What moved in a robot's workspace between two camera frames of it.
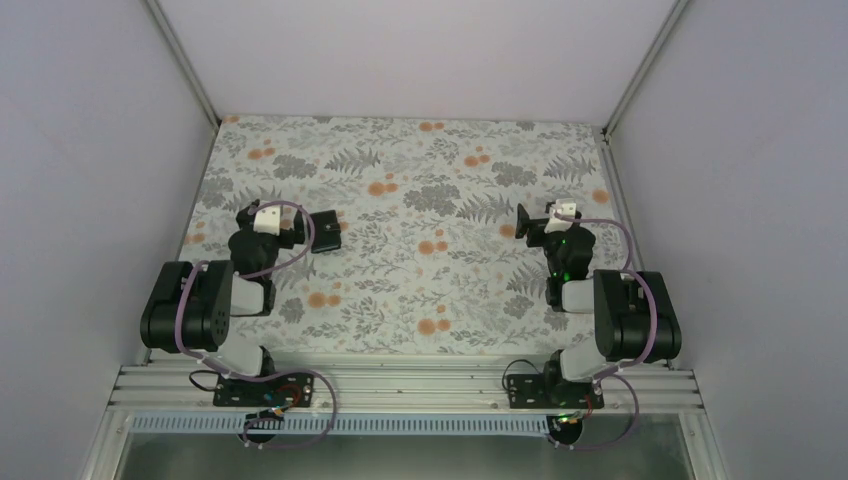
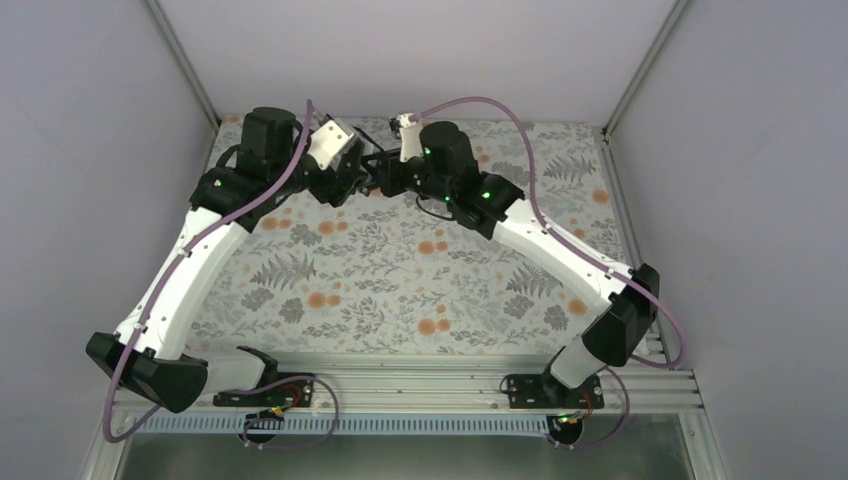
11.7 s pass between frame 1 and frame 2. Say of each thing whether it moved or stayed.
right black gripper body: moved
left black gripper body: moved
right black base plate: stayed
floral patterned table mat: stayed
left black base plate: stayed
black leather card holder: moved
